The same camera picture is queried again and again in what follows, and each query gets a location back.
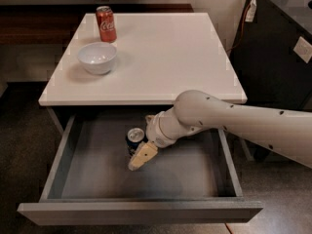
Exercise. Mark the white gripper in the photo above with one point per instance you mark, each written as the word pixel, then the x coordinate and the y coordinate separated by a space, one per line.
pixel 154 131

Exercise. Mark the dark blue pepsi can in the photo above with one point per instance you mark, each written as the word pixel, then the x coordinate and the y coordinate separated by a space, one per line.
pixel 134 138

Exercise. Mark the grey top drawer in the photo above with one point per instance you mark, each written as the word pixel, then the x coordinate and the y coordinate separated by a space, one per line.
pixel 193 181

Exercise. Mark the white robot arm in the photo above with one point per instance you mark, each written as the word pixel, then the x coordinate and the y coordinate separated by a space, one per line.
pixel 286 132

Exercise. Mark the grey drawer cabinet white top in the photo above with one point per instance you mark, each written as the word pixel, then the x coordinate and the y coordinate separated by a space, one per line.
pixel 159 56

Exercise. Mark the red coca-cola can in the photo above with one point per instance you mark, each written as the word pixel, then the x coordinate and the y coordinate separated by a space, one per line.
pixel 106 25

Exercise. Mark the white bowl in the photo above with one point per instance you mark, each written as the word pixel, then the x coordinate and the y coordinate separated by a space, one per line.
pixel 97 58

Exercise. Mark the black cabinet on right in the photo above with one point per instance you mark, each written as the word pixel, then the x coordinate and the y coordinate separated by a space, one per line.
pixel 270 72

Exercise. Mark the dark wooden bench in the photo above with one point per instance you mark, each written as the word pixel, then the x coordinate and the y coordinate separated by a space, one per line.
pixel 41 24

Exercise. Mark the white cable tag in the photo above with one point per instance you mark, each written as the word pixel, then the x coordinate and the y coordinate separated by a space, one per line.
pixel 251 11

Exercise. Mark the white wall outlet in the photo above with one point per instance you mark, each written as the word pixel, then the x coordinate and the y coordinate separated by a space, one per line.
pixel 303 49

